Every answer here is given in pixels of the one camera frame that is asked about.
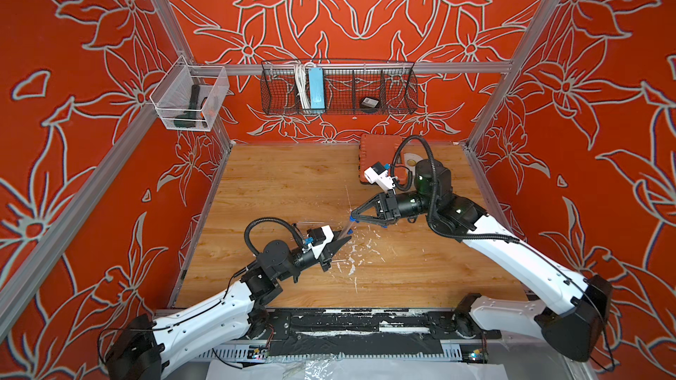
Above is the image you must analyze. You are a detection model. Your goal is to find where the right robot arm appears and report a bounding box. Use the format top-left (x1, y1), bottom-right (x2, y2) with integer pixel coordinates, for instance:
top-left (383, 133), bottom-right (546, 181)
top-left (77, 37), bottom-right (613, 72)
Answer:
top-left (350, 135), bottom-right (613, 362)

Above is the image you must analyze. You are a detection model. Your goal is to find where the white cable bundle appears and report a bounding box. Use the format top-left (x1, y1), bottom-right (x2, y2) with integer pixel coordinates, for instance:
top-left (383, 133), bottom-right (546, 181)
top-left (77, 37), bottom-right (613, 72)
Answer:
top-left (294, 62), bottom-right (311, 112)

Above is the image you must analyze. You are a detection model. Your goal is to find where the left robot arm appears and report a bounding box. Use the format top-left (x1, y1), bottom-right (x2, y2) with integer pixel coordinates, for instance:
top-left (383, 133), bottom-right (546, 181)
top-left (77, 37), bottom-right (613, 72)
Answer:
top-left (99, 217), bottom-right (352, 379)

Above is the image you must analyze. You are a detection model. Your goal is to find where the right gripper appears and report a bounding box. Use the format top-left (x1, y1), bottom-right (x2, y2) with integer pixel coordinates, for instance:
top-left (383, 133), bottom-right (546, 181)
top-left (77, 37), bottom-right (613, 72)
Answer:
top-left (353, 194), bottom-right (436, 232)

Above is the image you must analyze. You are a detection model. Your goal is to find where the black wire basket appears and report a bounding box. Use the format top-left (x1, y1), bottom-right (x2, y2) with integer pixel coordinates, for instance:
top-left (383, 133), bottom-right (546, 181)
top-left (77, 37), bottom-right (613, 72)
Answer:
top-left (261, 58), bottom-right (420, 116)

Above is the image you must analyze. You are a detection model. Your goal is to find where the small black device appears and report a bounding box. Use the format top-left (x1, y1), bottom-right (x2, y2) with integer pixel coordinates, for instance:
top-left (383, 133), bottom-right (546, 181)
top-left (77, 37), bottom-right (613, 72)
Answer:
top-left (359, 97), bottom-right (380, 113)

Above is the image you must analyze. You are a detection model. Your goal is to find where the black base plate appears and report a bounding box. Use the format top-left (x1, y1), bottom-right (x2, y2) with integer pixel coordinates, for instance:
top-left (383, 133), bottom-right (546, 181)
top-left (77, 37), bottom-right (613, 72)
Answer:
top-left (231, 308), bottom-right (502, 362)

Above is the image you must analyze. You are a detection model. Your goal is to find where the light blue box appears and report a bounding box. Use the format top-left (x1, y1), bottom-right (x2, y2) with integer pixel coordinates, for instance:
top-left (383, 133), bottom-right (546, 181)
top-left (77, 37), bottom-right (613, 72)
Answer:
top-left (307, 67), bottom-right (326, 114)

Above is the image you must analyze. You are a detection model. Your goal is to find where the clear acrylic box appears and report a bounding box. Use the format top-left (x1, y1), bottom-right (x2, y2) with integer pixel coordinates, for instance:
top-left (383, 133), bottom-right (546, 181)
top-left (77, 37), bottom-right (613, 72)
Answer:
top-left (150, 56), bottom-right (230, 132)

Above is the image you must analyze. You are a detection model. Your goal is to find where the white tape roll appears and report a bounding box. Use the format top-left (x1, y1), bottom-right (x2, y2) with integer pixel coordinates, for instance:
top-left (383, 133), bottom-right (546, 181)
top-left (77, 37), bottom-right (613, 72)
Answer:
top-left (403, 152), bottom-right (424, 177)

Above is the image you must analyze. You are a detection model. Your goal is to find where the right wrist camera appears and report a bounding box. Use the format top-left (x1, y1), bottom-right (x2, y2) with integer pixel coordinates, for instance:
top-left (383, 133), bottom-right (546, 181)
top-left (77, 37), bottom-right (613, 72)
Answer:
top-left (364, 162), bottom-right (395, 192)

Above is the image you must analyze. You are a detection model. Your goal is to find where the dark green tool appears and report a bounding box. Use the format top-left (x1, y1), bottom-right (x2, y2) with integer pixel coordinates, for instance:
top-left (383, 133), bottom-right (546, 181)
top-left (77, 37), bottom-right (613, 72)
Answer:
top-left (174, 84), bottom-right (200, 128)

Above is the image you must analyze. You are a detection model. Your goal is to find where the orange tool case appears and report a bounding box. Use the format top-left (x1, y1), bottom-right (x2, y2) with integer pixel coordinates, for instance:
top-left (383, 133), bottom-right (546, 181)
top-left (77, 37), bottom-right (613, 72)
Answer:
top-left (358, 134), bottom-right (404, 185)

